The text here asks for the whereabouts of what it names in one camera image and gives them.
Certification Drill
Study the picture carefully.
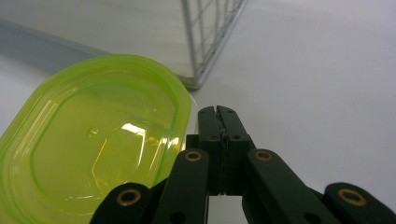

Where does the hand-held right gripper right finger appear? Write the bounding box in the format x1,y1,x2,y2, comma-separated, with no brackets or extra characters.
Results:
216,105,257,197

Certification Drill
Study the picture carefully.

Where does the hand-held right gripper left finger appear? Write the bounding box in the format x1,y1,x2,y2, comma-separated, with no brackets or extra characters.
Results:
197,105,226,197

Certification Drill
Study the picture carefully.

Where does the white wire shelf rack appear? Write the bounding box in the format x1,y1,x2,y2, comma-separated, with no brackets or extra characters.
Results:
0,0,249,91

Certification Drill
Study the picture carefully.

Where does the green rectangular plastic tray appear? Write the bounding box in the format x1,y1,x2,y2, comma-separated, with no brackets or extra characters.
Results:
0,53,192,224

